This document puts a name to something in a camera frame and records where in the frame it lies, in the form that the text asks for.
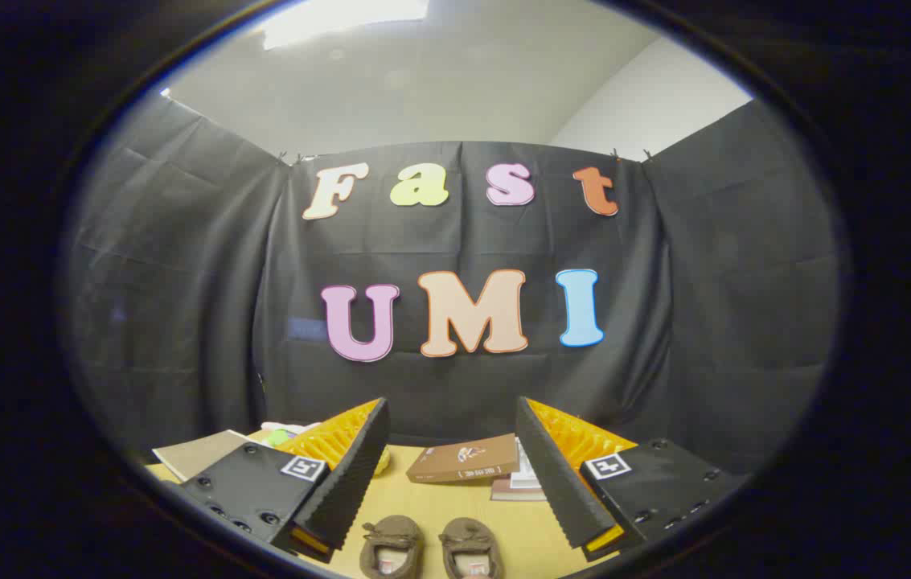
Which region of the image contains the white portrait cover book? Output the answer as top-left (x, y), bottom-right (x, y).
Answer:
top-left (513, 439), bottom-right (546, 491)

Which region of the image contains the brown cover book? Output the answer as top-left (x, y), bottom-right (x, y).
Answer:
top-left (406, 433), bottom-right (521, 484)

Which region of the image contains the brown fuzzy slipper shoe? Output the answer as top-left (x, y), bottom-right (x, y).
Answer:
top-left (359, 515), bottom-right (426, 579)
top-left (439, 517), bottom-right (504, 579)

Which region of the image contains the pink and green plush toy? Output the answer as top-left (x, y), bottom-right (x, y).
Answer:
top-left (261, 421), bottom-right (321, 448)

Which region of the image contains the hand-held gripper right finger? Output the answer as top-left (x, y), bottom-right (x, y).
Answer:
top-left (515, 396), bottom-right (747, 563)

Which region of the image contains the beige storage box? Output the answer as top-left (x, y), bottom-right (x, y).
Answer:
top-left (151, 429), bottom-right (263, 484)

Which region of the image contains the pinkish brown book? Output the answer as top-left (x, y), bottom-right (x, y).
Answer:
top-left (490, 478), bottom-right (549, 502)

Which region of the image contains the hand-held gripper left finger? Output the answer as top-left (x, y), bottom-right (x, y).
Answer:
top-left (182, 396), bottom-right (392, 564)

